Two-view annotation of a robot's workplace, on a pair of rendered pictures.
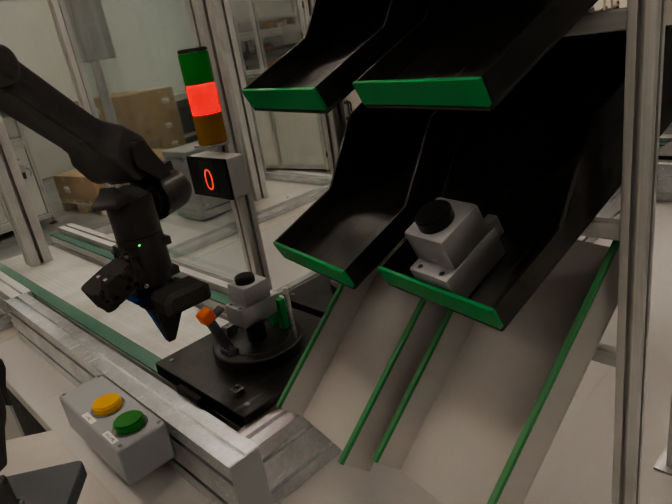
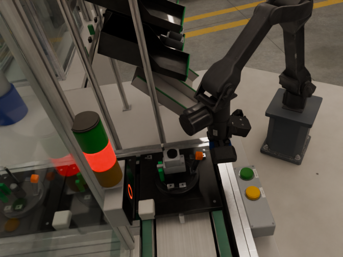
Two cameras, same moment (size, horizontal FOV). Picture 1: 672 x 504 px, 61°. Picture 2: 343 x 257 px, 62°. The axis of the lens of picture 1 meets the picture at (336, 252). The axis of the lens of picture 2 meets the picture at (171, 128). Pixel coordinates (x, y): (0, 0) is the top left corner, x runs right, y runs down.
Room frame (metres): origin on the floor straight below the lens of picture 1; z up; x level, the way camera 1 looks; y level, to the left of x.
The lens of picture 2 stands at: (1.16, 0.53, 1.71)
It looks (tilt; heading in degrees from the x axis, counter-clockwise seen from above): 44 degrees down; 225
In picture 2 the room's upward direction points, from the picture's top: 10 degrees counter-clockwise
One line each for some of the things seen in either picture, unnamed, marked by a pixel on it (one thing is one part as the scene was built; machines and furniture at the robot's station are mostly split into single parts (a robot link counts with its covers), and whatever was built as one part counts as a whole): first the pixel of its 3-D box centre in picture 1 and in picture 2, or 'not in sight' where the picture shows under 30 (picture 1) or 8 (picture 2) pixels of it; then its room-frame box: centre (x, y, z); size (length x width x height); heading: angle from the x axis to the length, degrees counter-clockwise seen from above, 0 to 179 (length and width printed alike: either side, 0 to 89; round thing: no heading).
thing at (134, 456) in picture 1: (114, 424); (251, 199); (0.70, 0.36, 0.93); 0.21 x 0.07 x 0.06; 42
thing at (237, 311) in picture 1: (254, 293); (170, 160); (0.79, 0.13, 1.06); 0.08 x 0.04 x 0.07; 132
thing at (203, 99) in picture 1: (203, 98); (99, 152); (1.00, 0.18, 1.33); 0.05 x 0.05 x 0.05
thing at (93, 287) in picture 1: (113, 281); (237, 123); (0.65, 0.27, 1.17); 0.07 x 0.07 x 0.06; 41
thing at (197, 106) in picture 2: (142, 180); (205, 105); (0.73, 0.23, 1.27); 0.12 x 0.08 x 0.11; 162
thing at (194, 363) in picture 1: (261, 353); (177, 179); (0.78, 0.14, 0.96); 0.24 x 0.24 x 0.02; 42
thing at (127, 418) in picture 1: (129, 424); (246, 174); (0.65, 0.31, 0.96); 0.04 x 0.04 x 0.02
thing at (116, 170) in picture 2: (210, 128); (106, 169); (1.00, 0.18, 1.28); 0.05 x 0.05 x 0.05
